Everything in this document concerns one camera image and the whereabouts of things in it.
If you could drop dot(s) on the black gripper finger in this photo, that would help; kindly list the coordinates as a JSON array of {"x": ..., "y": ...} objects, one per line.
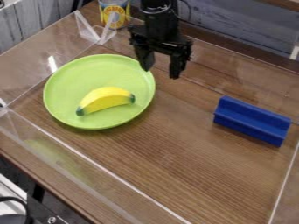
[
  {"x": 178, "y": 65},
  {"x": 144, "y": 53}
]

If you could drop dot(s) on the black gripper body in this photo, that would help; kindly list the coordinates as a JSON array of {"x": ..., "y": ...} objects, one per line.
[{"x": 159, "y": 32}]

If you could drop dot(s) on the yellow toy banana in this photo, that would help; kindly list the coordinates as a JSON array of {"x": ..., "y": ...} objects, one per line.
[{"x": 103, "y": 98}]

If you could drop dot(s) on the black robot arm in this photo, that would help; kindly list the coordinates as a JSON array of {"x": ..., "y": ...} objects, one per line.
[{"x": 159, "y": 5}]

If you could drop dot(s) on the green round plate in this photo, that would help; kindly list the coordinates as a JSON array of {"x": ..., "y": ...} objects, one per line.
[{"x": 91, "y": 72}]

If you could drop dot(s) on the yellow blue tin can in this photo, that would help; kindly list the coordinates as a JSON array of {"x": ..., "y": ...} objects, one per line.
[{"x": 115, "y": 11}]

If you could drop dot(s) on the blue plastic block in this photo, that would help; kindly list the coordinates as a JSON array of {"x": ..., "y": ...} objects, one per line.
[{"x": 251, "y": 120}]

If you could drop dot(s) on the clear acrylic corner bracket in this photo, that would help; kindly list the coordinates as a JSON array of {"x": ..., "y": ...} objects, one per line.
[{"x": 96, "y": 33}]

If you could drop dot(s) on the clear acrylic enclosure wall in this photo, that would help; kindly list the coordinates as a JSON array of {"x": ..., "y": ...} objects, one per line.
[{"x": 88, "y": 167}]

